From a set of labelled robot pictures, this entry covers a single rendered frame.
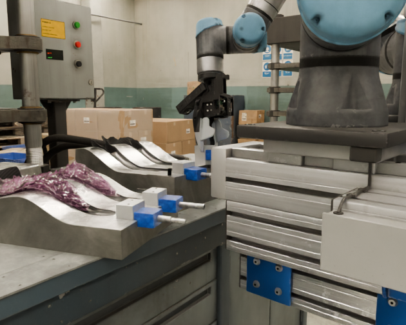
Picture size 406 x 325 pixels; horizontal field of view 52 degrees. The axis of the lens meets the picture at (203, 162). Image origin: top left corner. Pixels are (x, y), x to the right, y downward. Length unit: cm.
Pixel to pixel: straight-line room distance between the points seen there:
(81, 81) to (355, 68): 144
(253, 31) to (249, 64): 743
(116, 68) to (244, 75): 314
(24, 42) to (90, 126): 376
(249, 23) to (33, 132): 92
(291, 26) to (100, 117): 250
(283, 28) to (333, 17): 472
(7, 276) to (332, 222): 50
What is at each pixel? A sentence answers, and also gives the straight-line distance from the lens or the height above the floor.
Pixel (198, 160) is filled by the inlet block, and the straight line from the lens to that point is 113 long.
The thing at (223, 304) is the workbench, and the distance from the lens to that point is 127.
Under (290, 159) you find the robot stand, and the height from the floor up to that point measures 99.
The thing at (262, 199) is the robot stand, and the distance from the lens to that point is 68.
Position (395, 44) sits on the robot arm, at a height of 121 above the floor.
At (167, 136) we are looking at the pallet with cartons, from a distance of 573.
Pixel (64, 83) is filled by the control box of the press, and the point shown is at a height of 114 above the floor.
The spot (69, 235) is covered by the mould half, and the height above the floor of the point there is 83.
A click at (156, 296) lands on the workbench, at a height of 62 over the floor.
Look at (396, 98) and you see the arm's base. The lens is 110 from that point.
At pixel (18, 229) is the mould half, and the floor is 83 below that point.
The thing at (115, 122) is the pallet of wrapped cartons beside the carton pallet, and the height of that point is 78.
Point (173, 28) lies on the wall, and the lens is 969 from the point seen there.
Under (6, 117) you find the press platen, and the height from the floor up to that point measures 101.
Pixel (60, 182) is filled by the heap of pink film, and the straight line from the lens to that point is 89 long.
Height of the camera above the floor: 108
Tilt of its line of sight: 9 degrees down
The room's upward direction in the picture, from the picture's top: straight up
